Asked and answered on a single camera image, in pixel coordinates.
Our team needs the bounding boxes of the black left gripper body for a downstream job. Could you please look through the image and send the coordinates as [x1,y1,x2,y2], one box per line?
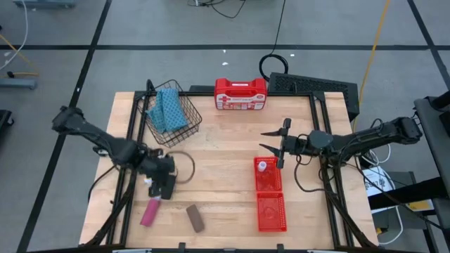
[142,149,177,189]

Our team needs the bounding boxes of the white cable at arm base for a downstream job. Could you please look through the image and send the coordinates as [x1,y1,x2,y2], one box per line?
[364,143,392,166]

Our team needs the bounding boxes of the brown block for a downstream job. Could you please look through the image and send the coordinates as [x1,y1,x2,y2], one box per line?
[186,204,205,233]

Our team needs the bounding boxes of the grey side table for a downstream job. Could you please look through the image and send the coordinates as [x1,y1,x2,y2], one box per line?
[413,90,450,253]

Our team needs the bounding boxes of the flat black box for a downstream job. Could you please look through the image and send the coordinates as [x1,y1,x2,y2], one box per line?
[188,84,216,93]

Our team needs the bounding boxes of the pink bandage roll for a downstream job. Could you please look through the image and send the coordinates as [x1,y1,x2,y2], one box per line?
[139,197,162,227]

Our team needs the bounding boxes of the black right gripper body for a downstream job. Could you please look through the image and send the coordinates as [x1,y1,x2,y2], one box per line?
[277,118,312,169]

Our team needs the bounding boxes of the black wire basket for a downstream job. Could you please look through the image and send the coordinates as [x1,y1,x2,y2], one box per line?
[136,79,203,148]

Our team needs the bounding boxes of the black metal table frame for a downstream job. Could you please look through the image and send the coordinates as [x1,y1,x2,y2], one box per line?
[79,89,378,253]

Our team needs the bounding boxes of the thin white floor cable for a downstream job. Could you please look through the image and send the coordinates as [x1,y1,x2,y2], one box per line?
[0,0,29,71]

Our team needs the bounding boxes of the yellow pad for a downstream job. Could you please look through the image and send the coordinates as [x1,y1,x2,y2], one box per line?
[406,199,435,212]

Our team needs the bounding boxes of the black cable with coil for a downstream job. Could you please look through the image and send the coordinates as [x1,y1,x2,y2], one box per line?
[258,0,290,83]

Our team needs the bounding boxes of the black floor cables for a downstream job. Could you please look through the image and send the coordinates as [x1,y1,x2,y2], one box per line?
[186,0,247,20]

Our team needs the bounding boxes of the white cable loop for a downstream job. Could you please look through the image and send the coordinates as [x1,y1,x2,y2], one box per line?
[378,205,404,246]

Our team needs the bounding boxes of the thin yellow floor cable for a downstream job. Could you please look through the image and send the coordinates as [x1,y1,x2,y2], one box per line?
[0,33,40,78]

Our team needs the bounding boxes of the long yellow cable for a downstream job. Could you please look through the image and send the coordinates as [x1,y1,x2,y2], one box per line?
[352,0,392,134]

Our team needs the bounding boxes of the red first aid kit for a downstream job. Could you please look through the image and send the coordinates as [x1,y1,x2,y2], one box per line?
[214,77,269,111]

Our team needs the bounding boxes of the black beam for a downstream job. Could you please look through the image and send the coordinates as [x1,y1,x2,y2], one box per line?
[368,176,450,211]

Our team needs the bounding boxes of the right gripper cable loop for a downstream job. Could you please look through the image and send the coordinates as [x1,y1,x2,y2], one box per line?
[293,153,326,193]

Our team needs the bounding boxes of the black rectangular bar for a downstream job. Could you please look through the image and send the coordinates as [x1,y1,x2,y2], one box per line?
[160,174,177,201]

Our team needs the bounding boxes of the left gripper cable loop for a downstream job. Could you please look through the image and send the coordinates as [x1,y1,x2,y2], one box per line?
[167,150,196,185]

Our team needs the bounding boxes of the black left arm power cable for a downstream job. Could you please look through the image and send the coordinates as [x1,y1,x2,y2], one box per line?
[86,162,120,204]

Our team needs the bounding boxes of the gripper cable loop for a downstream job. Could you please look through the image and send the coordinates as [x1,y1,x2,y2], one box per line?
[167,150,196,185]
[293,153,326,193]

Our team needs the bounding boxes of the grey floor bar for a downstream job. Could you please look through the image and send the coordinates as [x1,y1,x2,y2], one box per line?
[0,77,39,91]

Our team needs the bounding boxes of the red plastic slotted basket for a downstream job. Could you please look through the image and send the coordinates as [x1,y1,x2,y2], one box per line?
[253,156,283,193]
[256,191,288,233]

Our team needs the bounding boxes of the blue patterned cloth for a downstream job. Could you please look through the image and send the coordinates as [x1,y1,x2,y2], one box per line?
[145,88,189,134]

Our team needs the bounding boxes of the black equipment base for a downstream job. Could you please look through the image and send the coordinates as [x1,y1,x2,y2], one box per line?
[0,109,15,141]

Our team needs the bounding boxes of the white printed paper sheet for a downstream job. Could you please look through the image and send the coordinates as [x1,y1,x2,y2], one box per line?
[361,167,397,197]

